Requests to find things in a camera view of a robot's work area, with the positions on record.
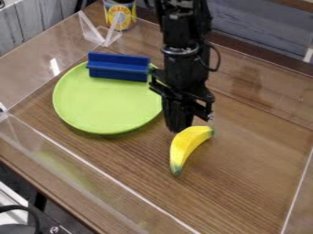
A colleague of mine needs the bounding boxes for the blue plastic block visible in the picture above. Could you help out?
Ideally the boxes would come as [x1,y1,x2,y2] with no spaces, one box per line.
[87,52,150,82]

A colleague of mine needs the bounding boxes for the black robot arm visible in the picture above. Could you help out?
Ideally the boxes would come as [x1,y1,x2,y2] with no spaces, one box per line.
[150,0,220,133]

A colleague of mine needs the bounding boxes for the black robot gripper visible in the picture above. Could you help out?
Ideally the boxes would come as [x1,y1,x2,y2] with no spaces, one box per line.
[150,45,221,133]

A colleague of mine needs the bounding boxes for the clear acrylic tray enclosure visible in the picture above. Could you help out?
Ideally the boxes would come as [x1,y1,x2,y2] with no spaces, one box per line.
[0,16,313,234]

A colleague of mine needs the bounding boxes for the black box with knob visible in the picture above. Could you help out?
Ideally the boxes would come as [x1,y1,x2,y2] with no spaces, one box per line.
[27,209,96,234]

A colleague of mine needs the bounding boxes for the green round plate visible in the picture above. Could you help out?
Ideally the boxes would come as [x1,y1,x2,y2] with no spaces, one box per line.
[53,62,162,134]

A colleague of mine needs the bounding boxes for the black cable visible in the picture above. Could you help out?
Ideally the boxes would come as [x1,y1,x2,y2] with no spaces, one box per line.
[0,204,42,234]

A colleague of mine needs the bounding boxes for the yellow toy banana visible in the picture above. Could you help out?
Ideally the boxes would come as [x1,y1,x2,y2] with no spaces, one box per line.
[170,126,216,175]

